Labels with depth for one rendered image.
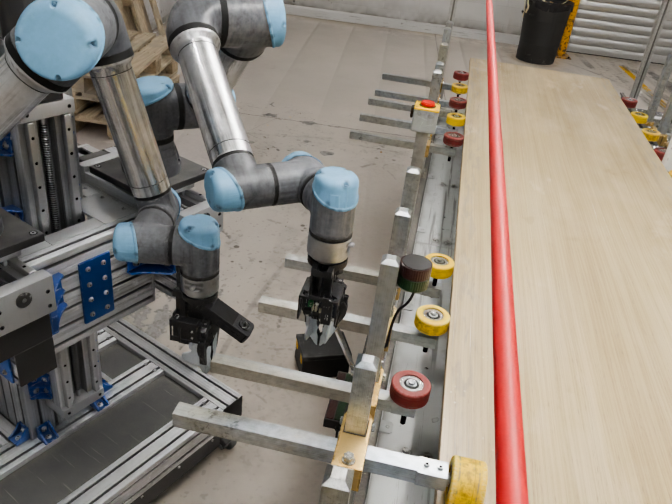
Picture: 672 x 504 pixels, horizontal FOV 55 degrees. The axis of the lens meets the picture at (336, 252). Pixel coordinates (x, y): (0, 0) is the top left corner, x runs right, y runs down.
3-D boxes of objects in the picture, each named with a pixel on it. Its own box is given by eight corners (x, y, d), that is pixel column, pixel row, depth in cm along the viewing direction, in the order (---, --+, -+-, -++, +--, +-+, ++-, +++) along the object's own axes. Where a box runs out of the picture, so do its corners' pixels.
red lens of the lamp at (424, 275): (397, 277, 118) (398, 267, 117) (400, 261, 123) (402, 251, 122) (429, 284, 117) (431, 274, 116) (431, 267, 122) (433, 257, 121)
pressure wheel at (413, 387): (381, 432, 131) (389, 390, 125) (386, 405, 138) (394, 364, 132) (420, 441, 130) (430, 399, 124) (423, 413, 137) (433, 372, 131)
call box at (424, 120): (409, 133, 183) (414, 106, 179) (412, 125, 189) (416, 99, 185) (434, 137, 182) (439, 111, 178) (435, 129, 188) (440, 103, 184)
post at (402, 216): (366, 376, 165) (395, 211, 141) (368, 367, 168) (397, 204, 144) (379, 379, 165) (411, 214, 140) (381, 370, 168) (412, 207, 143)
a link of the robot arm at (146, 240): (126, 239, 129) (181, 243, 130) (112, 270, 119) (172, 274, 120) (123, 205, 125) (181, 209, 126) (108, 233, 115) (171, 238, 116)
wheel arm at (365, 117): (358, 122, 285) (359, 113, 283) (359, 120, 288) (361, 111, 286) (456, 139, 280) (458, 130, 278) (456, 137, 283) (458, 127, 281)
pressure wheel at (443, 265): (431, 306, 171) (439, 270, 165) (411, 291, 176) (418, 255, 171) (452, 298, 176) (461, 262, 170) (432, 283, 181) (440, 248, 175)
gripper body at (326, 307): (294, 321, 115) (299, 264, 109) (305, 295, 122) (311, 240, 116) (336, 330, 114) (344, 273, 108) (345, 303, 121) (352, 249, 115)
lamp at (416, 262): (381, 357, 128) (398, 266, 117) (385, 340, 133) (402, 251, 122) (410, 363, 127) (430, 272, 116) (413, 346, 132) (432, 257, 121)
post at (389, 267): (350, 442, 143) (381, 259, 118) (352, 431, 146) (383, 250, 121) (365, 446, 143) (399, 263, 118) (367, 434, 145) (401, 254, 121)
